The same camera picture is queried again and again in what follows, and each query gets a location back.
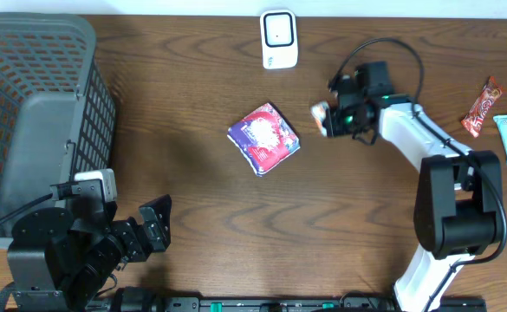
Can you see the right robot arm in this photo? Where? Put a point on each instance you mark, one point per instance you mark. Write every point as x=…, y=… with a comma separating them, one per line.
x=459, y=216

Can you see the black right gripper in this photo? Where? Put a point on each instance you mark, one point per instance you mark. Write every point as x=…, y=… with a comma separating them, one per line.
x=332, y=122

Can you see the orange brown chocolate bar wrapper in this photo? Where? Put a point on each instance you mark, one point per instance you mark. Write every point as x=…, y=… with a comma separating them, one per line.
x=473, y=121

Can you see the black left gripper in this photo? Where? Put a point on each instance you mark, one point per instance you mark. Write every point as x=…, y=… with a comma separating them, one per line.
x=150, y=231

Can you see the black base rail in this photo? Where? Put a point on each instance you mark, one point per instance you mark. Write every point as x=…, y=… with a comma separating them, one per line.
x=194, y=304

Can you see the small orange snack pack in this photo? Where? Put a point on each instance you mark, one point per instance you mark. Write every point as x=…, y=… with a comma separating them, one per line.
x=319, y=113

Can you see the red purple snack bag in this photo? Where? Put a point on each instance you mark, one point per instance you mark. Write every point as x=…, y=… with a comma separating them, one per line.
x=264, y=138

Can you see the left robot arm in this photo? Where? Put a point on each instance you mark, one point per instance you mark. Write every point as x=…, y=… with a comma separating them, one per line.
x=60, y=259

